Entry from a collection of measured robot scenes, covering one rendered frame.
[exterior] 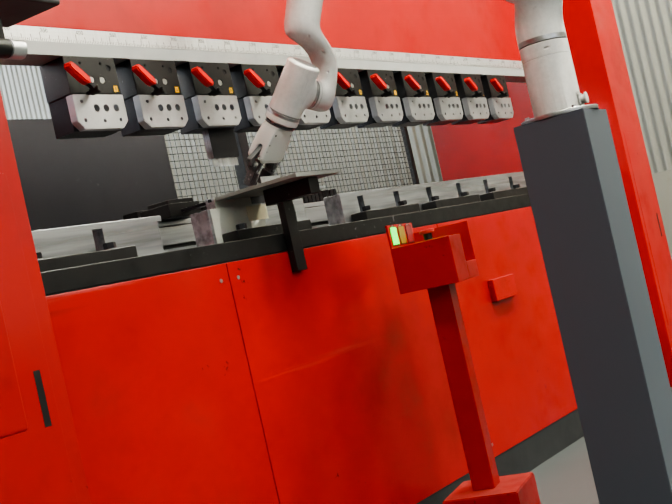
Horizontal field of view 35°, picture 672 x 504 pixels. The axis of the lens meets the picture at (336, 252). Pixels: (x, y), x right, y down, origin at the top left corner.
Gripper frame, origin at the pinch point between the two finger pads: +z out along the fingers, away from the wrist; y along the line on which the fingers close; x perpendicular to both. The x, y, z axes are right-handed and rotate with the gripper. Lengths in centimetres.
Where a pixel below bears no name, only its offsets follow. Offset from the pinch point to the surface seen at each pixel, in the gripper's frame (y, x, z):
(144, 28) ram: 22.3, -31.1, -24.9
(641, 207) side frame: -215, 47, -3
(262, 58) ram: -20.1, -24.1, -23.3
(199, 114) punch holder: 9.6, -16.6, -9.7
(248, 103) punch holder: -10.3, -17.0, -13.1
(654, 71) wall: -377, -12, -46
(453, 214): -82, 22, 4
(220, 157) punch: 1.6, -11.5, -0.3
